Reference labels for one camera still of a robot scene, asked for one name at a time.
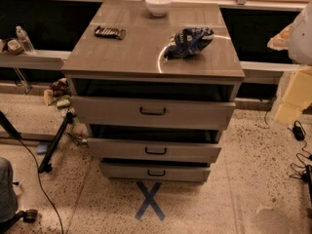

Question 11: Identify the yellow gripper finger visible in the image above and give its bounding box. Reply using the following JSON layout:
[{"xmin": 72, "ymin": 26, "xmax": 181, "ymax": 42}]
[
  {"xmin": 274, "ymin": 65, "xmax": 312, "ymax": 125},
  {"xmin": 267, "ymin": 24, "xmax": 292, "ymax": 51}
]

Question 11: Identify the blue chip bag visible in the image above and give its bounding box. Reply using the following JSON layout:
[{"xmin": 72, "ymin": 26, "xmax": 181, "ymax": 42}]
[{"xmin": 164, "ymin": 27, "xmax": 215, "ymax": 59}]

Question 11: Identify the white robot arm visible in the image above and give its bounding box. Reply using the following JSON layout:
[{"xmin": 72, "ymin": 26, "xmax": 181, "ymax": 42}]
[{"xmin": 267, "ymin": 1, "xmax": 312, "ymax": 125}]

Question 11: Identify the white bowl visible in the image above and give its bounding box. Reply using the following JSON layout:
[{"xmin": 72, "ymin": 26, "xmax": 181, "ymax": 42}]
[{"xmin": 145, "ymin": 0, "xmax": 173, "ymax": 17}]

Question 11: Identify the black power adapter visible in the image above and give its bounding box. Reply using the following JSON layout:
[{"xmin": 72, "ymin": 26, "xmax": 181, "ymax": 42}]
[{"xmin": 292, "ymin": 121, "xmax": 305, "ymax": 141}]

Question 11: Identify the grey drawer cabinet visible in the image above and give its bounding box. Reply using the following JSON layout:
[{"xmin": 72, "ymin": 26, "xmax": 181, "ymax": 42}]
[{"xmin": 62, "ymin": 1, "xmax": 244, "ymax": 168}]

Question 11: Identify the bottom drawer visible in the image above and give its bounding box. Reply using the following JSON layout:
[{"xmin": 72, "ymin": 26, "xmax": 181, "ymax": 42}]
[{"xmin": 100, "ymin": 162, "xmax": 211, "ymax": 183}]

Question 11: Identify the drawer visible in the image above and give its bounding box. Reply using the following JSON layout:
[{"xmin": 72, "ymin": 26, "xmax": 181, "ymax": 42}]
[
  {"xmin": 88, "ymin": 138, "xmax": 220, "ymax": 164},
  {"xmin": 72, "ymin": 96, "xmax": 235, "ymax": 130},
  {"xmin": 100, "ymin": 162, "xmax": 211, "ymax": 183}
]

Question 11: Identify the dark snack bar packet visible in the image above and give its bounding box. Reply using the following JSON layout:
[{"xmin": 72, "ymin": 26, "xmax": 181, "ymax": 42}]
[{"xmin": 95, "ymin": 26, "xmax": 126, "ymax": 40}]

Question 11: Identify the blue tape cross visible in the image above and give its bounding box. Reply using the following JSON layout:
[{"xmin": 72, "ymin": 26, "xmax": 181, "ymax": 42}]
[{"xmin": 135, "ymin": 181, "xmax": 166, "ymax": 221}]

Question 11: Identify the top drawer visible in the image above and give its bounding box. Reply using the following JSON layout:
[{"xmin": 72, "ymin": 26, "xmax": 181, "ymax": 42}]
[{"xmin": 72, "ymin": 96, "xmax": 235, "ymax": 130}]

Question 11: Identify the middle drawer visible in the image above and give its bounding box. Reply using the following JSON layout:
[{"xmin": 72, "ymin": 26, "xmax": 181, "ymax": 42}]
[{"xmin": 88, "ymin": 138, "xmax": 220, "ymax": 164}]

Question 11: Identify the pile of snack bags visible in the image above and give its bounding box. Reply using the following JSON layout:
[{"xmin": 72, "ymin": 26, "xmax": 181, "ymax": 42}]
[{"xmin": 43, "ymin": 78, "xmax": 89, "ymax": 146}]

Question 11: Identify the clear water bottle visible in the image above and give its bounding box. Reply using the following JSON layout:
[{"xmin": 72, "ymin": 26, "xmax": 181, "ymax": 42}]
[{"xmin": 16, "ymin": 25, "xmax": 35, "ymax": 55}]

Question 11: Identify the black tripod leg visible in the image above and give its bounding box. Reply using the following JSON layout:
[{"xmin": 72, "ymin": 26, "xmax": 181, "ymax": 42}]
[{"xmin": 38, "ymin": 112, "xmax": 73, "ymax": 174}]

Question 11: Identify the basket with items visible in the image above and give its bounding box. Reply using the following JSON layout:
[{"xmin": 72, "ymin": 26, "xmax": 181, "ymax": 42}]
[{"xmin": 0, "ymin": 38, "xmax": 23, "ymax": 56}]

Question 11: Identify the grey office chair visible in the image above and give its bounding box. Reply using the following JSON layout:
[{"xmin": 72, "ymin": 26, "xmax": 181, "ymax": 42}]
[{"xmin": 0, "ymin": 157, "xmax": 38, "ymax": 234}]

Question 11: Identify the black floor cable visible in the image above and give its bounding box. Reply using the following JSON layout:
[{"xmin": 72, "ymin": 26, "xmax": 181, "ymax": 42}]
[{"xmin": 0, "ymin": 110, "xmax": 65, "ymax": 234}]

